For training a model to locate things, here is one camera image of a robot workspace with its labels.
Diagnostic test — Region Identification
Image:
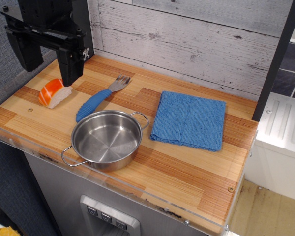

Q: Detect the stainless steel pot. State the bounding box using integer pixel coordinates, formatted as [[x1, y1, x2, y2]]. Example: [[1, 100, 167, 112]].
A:
[[61, 110, 149, 172]]

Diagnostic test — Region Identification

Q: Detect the dark right frame post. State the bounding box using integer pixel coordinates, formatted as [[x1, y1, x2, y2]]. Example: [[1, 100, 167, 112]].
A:
[[252, 0, 295, 121]]

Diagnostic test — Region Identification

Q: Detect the clear acrylic table edge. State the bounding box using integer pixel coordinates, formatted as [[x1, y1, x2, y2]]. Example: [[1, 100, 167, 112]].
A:
[[0, 124, 231, 234]]

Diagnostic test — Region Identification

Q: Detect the blue handled metal fork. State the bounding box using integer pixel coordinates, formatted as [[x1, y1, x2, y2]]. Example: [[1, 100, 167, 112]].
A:
[[76, 74, 131, 123]]

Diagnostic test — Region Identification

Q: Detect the salmon sushi toy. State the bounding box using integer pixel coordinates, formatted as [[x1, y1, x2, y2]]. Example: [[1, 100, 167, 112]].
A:
[[38, 79, 73, 109]]

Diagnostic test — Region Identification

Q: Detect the white cabinet on right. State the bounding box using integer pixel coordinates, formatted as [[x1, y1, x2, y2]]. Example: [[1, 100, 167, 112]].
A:
[[244, 93, 295, 200]]

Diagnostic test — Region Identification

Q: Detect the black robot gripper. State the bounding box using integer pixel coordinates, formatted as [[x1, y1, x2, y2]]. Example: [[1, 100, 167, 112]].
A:
[[0, 0, 86, 87]]

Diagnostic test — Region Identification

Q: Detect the blue dish towel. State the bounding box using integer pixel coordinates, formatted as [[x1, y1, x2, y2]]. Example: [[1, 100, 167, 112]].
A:
[[150, 91, 226, 151]]

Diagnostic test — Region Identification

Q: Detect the yellow object at corner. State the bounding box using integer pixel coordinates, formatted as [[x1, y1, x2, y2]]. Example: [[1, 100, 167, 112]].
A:
[[0, 227, 20, 236]]

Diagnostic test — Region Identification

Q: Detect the grey dispenser button panel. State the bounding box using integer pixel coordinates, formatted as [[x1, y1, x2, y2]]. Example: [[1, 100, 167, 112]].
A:
[[80, 195, 141, 236]]

